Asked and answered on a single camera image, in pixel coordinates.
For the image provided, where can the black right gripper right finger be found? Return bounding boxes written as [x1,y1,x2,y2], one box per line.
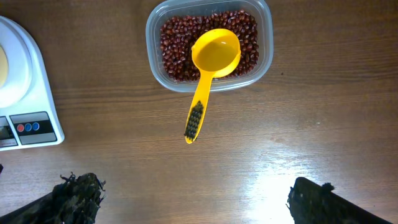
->
[287,177,391,224]

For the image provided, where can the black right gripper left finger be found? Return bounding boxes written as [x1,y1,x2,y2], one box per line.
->
[1,173,106,224]

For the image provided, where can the yellow plastic scoop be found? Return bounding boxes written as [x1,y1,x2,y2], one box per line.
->
[184,29,241,144]

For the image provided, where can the white digital kitchen scale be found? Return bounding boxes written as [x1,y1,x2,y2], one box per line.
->
[1,16,65,151]

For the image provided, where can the yellow plastic bowl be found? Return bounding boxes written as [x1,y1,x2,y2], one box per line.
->
[0,47,9,88]

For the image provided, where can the red adzuki beans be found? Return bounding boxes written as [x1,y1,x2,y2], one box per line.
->
[160,9,259,82]

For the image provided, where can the clear plastic bean container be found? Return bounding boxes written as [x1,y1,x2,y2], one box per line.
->
[146,0,274,93]

